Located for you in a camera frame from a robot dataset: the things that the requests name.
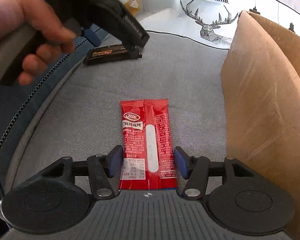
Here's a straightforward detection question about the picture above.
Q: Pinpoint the person's left hand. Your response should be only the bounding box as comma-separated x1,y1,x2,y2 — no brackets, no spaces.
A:
0,0,76,86

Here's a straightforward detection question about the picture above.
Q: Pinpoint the blue sofa cushion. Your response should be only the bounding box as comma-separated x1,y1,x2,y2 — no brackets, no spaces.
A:
0,37,94,186

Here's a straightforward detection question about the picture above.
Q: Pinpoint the red snack packet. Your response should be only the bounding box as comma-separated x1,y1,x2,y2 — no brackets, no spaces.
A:
120,99,177,190

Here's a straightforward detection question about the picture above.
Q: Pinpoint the open cardboard box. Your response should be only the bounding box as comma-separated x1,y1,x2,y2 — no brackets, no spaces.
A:
221,11,300,239

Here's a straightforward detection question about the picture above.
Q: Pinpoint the black snack bar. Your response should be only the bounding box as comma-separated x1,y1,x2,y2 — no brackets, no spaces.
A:
84,44,132,66

